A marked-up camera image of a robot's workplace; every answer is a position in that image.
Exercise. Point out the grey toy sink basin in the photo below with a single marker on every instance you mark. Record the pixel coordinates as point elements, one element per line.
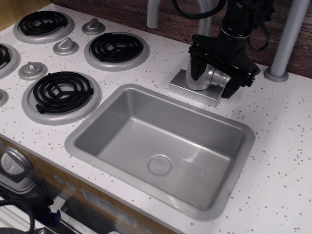
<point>184,156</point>

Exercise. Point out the back right stove burner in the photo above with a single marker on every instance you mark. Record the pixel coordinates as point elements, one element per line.
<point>116,51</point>

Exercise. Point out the silver oven dial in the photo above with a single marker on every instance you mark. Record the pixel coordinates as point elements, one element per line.
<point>14,165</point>

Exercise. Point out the back left stove burner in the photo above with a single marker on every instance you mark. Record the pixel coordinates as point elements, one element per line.
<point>43,27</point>

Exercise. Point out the front left stove burner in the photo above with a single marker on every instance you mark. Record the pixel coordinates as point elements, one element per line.
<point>9,60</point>

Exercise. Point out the silver stove knob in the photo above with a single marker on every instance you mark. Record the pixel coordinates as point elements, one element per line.
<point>32,71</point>
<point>93,27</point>
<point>65,47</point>

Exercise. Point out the front right stove burner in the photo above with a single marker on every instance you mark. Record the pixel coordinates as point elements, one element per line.
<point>61,98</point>

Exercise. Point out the wooden cabinet front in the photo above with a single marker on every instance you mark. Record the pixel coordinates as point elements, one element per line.
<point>99,202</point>

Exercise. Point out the silver stove knob back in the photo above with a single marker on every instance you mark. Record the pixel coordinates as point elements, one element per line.
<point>93,27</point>

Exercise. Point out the silver stove knob middle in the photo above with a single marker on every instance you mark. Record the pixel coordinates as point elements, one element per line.
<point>65,47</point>

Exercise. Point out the silver stove knob edge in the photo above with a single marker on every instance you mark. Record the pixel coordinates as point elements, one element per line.
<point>3,97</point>

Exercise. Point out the silver stove knob front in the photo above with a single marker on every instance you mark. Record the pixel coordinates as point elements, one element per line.
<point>32,71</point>

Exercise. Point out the stove burner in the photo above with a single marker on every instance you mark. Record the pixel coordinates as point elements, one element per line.
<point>43,27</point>
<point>116,51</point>
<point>61,98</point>
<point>9,60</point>

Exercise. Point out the silver curved faucet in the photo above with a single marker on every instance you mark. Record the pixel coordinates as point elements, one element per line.
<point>200,82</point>

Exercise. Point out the grey support pole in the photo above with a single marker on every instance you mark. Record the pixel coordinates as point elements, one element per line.
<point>277,71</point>

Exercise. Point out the silver faucet lever handle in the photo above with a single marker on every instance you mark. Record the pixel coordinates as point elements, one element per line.
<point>217,78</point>

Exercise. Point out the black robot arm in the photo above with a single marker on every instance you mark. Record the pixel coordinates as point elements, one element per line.
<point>248,13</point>

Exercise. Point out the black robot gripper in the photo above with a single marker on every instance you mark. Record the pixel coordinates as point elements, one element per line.
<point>228,54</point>

